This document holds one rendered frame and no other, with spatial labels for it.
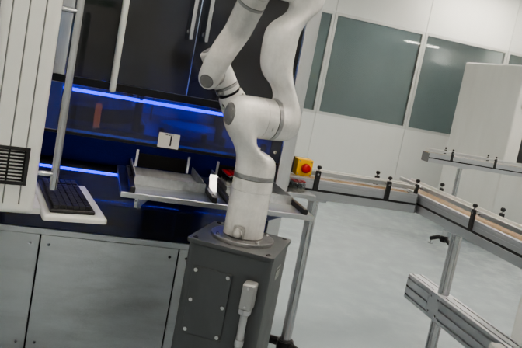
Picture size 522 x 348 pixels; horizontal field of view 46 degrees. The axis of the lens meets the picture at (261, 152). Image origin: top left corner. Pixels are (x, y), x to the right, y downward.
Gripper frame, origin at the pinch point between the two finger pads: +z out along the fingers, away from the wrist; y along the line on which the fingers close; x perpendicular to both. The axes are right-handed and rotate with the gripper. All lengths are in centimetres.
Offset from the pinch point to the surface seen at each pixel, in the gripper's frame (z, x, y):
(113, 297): 51, 61, -50
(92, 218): -1, 16, -58
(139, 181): 3.0, 28.2, -31.4
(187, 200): 11.8, 9.2, -27.8
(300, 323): 150, 79, 42
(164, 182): 7.5, 24.1, -24.9
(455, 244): 92, -24, 63
